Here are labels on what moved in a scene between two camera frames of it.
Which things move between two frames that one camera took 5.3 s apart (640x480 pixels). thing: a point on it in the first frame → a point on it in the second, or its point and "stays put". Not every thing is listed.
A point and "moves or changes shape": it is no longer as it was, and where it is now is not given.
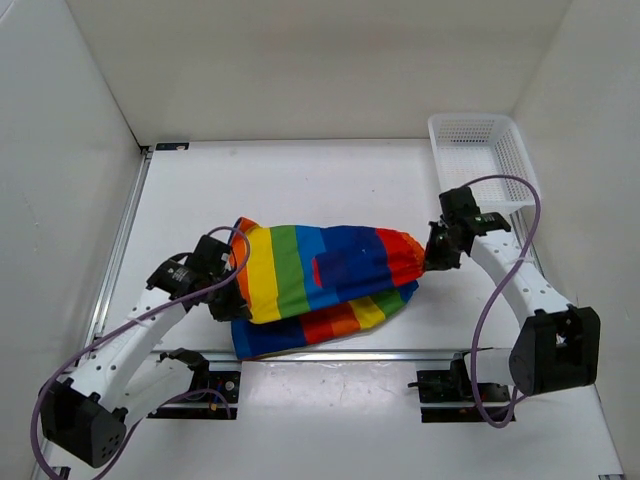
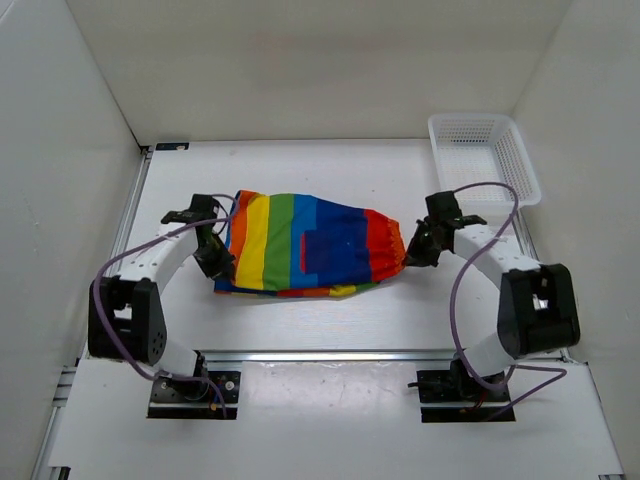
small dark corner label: x=171 y=145 stays put
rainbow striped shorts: x=307 y=286 moves or changes shape
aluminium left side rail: x=120 y=248 stays put
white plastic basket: x=469 y=147 stays put
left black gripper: x=235 y=309 → x=217 y=269
